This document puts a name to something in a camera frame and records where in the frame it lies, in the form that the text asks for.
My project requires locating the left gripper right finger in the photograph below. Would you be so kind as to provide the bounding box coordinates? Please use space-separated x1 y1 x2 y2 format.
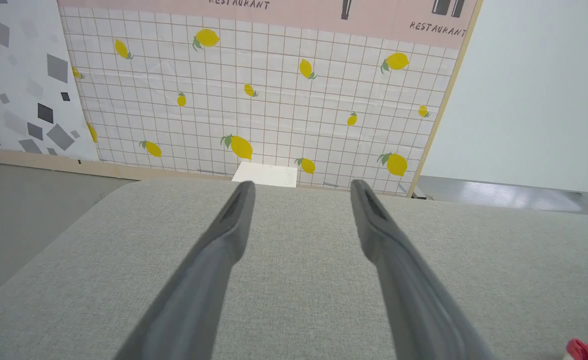
349 178 496 360

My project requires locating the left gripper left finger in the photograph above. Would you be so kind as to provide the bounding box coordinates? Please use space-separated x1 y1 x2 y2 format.
114 180 257 360

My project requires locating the grey fabric sofa cushion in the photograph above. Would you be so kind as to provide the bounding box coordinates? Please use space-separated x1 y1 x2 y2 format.
0 178 588 360

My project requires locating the white box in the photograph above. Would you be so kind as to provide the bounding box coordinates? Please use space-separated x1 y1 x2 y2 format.
231 161 299 189

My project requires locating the lemon print tiled partition panel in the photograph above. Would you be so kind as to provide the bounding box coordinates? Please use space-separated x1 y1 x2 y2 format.
56 0 485 199

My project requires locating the grey terrazzo print panel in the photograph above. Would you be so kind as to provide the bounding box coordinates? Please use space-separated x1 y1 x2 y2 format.
0 0 101 164

